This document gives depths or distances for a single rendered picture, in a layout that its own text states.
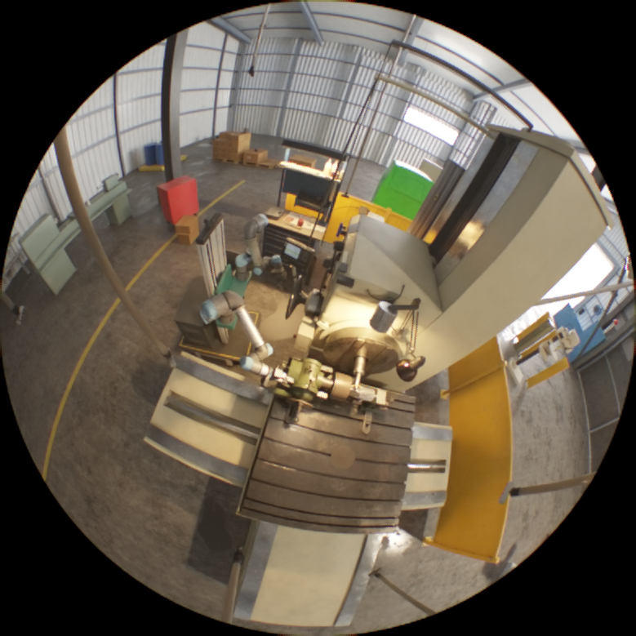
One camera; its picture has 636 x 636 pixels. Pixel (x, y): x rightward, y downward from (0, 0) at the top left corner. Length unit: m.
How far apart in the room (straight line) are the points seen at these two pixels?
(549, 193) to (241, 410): 2.42
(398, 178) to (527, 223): 4.17
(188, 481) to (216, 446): 1.00
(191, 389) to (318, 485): 1.32
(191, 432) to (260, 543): 1.18
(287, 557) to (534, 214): 2.87
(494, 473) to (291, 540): 2.24
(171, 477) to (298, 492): 1.68
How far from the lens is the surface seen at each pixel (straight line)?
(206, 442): 2.00
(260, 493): 1.68
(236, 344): 2.59
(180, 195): 4.83
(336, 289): 1.21
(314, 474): 1.69
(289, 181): 3.36
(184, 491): 2.89
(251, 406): 1.96
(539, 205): 1.13
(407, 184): 5.13
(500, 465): 2.95
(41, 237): 5.40
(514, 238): 1.14
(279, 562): 2.41
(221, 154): 9.18
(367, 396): 1.60
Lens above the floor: 2.64
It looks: 54 degrees down
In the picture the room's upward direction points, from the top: 23 degrees clockwise
